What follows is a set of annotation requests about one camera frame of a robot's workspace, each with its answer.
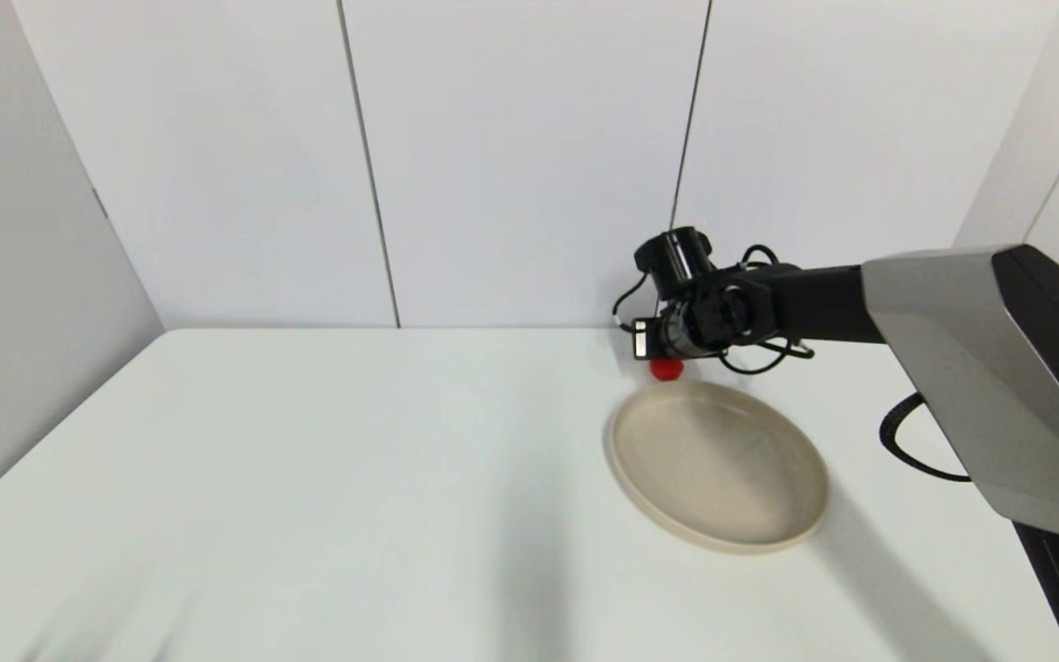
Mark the beige round plate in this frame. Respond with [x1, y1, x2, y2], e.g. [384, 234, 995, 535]
[607, 379, 830, 554]

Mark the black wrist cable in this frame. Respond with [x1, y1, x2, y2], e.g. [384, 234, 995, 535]
[612, 244, 815, 376]

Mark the black elbow cable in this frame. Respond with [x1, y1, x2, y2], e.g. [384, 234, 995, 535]
[879, 391, 973, 485]

